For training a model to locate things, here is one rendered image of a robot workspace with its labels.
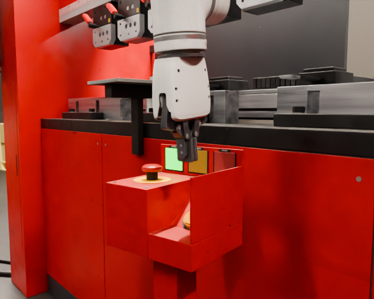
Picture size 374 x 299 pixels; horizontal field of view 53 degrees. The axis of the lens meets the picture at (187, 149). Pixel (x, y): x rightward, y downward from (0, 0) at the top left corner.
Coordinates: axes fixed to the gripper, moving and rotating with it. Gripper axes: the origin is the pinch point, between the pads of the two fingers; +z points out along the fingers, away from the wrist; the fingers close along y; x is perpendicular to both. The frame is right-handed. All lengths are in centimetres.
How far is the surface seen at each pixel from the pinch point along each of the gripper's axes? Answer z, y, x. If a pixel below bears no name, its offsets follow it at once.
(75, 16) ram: -44, -60, -111
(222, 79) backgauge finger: -11, -68, -38
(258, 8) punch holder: -29, -43, -9
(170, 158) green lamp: 4.5, -9.4, -12.6
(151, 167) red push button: 3.9, 0.0, -9.0
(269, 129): 0.0, -25.2, 2.3
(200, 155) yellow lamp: 3.3, -9.8, -4.8
